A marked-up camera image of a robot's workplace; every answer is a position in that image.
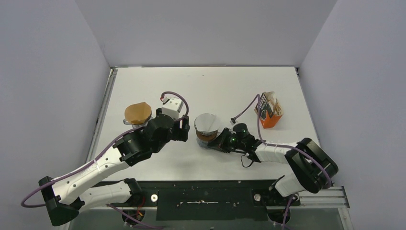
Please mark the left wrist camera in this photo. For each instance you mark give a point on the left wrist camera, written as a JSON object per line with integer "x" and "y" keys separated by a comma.
{"x": 172, "y": 107}

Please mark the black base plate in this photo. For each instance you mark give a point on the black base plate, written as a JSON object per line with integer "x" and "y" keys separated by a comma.
{"x": 257, "y": 200}

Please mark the white paper coffee filter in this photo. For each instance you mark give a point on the white paper coffee filter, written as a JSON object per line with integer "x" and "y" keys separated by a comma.
{"x": 207, "y": 123}

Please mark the aluminium rail frame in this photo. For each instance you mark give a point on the aluminium rail frame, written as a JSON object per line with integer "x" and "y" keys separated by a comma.
{"x": 231, "y": 93}

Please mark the orange black coffee filter box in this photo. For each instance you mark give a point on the orange black coffee filter box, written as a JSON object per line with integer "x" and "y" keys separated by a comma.
{"x": 269, "y": 109}

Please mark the clear glass pitcher with handle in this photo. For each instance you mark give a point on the clear glass pitcher with handle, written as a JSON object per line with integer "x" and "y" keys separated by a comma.
{"x": 206, "y": 144}

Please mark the brown paper coffee filter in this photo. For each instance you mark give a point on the brown paper coffee filter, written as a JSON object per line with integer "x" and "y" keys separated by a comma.
{"x": 138, "y": 111}

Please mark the clear plastic coffee dripper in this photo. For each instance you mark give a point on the clear plastic coffee dripper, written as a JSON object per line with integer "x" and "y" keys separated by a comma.
{"x": 138, "y": 123}

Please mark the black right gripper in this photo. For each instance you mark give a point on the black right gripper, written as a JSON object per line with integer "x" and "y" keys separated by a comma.
{"x": 220, "y": 143}

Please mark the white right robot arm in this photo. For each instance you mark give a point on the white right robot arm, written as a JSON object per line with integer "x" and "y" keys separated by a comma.
{"x": 312, "y": 168}

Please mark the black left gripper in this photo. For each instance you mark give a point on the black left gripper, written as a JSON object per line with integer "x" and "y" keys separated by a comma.
{"x": 180, "y": 127}

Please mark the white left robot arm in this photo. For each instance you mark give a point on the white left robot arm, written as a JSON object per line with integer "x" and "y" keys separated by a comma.
{"x": 67, "y": 196}

